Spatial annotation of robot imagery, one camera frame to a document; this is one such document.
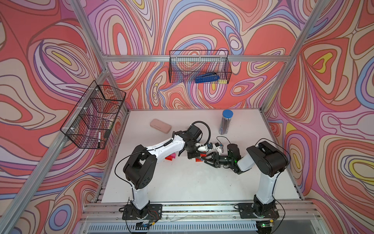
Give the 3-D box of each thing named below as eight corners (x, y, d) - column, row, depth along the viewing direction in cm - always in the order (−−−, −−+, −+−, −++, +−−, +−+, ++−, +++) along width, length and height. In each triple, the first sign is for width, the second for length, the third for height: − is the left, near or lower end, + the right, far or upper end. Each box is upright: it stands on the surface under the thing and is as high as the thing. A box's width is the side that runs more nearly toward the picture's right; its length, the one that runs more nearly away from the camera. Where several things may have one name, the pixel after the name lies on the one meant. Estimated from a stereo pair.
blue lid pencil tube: (218, 134, 105) (223, 116, 90) (217, 128, 109) (222, 109, 94) (227, 134, 105) (234, 116, 90) (226, 128, 109) (232, 109, 94)
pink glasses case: (149, 126, 112) (148, 124, 109) (154, 120, 116) (154, 117, 114) (167, 134, 107) (166, 131, 105) (172, 127, 111) (171, 124, 109)
